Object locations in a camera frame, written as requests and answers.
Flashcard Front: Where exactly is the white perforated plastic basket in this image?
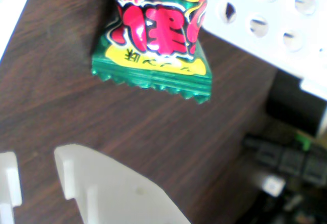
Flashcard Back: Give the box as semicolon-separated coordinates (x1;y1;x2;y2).
201;0;327;138

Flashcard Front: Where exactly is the small white tag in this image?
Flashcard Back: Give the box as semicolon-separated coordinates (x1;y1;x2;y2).
261;174;287;198

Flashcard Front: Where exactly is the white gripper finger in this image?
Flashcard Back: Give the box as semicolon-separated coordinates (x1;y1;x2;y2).
0;151;22;224
54;144;192;224

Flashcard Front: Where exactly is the small green clip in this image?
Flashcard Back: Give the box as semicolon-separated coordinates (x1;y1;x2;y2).
295;130;312;151

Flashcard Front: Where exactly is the green snack packet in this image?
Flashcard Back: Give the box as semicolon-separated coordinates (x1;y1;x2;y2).
91;0;213;105

